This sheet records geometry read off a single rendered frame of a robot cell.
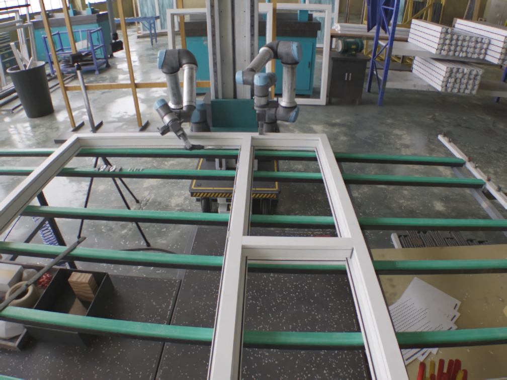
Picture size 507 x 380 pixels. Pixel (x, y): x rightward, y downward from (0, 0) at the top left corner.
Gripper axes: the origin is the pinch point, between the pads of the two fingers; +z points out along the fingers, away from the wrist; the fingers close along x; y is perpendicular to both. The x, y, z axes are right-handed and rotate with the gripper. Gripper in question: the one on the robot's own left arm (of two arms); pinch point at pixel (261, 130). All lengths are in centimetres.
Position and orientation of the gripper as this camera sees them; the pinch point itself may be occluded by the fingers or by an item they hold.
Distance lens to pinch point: 179.8
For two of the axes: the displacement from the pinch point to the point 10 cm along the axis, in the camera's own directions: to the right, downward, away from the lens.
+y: -10.0, -0.2, 0.3
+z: 0.0, 8.3, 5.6
